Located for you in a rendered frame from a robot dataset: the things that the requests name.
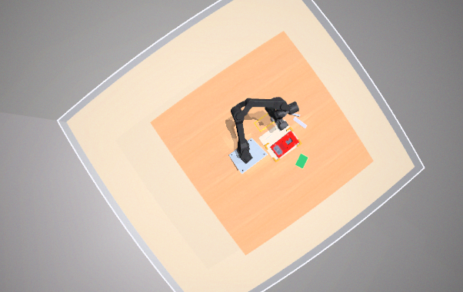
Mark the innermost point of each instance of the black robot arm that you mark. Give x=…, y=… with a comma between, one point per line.
x=281, y=107

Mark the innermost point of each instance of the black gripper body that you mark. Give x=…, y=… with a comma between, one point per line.
x=281, y=123

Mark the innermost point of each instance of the green flat marker patch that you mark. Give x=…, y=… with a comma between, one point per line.
x=301, y=161

